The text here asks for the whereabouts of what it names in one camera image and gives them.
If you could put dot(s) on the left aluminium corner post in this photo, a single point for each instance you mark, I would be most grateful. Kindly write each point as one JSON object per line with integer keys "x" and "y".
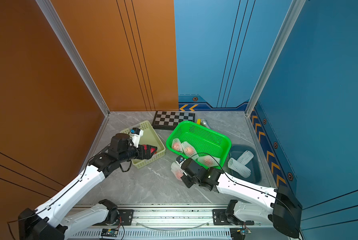
{"x": 59, "y": 29}

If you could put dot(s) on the grey cylinder yellow tip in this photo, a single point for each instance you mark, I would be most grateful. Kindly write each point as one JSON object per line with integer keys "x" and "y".
{"x": 203, "y": 123}

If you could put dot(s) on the black white checkerboard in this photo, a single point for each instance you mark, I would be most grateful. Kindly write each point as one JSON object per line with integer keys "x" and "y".
{"x": 166, "y": 120}

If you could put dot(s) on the aluminium corner post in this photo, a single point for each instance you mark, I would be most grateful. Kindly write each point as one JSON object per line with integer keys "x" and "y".
{"x": 59, "y": 29}
{"x": 282, "y": 36}

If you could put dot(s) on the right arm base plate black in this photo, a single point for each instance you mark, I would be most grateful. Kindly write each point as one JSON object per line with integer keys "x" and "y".
{"x": 227, "y": 216}

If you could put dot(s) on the dark teal plastic tray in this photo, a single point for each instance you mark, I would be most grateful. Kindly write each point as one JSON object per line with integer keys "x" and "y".
{"x": 253, "y": 165}

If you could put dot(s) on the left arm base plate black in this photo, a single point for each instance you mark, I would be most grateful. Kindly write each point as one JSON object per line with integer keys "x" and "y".
{"x": 116, "y": 216}

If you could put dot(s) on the aluminium front rail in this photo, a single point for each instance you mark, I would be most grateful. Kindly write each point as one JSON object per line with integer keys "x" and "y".
{"x": 177, "y": 222}

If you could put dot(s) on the white foam net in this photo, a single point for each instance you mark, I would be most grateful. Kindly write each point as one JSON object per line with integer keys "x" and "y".
{"x": 245, "y": 157}
{"x": 241, "y": 169}

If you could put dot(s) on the right aluminium corner post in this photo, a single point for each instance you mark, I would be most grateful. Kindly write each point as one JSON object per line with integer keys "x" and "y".
{"x": 282, "y": 36}

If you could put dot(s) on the small right circuit board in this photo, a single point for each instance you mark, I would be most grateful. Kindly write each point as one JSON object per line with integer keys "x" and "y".
{"x": 239, "y": 234}

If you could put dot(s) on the pale green plastic basket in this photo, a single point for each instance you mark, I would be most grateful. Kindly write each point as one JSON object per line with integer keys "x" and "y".
{"x": 150, "y": 137}

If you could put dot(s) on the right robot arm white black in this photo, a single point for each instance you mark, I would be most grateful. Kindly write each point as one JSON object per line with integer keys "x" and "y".
{"x": 251, "y": 202}

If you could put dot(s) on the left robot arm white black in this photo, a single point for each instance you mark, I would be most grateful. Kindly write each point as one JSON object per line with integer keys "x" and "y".
{"x": 49, "y": 221}

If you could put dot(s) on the green circuit board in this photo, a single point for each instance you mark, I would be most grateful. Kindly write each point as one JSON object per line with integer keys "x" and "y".
{"x": 109, "y": 233}

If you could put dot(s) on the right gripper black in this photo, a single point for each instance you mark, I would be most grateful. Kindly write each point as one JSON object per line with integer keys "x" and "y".
{"x": 185, "y": 182}

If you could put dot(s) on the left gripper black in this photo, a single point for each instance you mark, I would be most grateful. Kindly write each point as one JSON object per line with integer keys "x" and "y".
{"x": 143, "y": 156}

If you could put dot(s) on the bright green plastic basket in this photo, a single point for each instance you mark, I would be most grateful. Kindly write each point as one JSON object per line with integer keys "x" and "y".
{"x": 204, "y": 140}

